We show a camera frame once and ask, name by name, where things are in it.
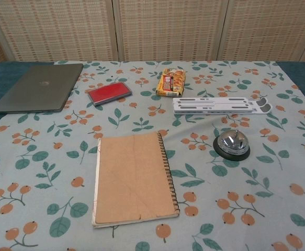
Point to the silver desk bell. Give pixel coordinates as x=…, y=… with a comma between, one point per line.
x=231, y=144

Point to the grey closed laptop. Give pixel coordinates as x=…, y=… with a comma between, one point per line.
x=39, y=87

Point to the floral fruit print tablecloth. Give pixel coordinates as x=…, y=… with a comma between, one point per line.
x=220, y=196

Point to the woven folding screen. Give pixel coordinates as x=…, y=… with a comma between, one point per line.
x=152, y=30

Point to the brown spiral notebook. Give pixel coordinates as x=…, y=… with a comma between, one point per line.
x=135, y=180

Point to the white folding laptop stand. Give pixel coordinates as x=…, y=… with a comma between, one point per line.
x=215, y=104

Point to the yellow snack packet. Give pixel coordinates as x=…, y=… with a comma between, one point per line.
x=171, y=81

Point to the red ink stamp pad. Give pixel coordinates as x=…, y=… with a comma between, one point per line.
x=109, y=93

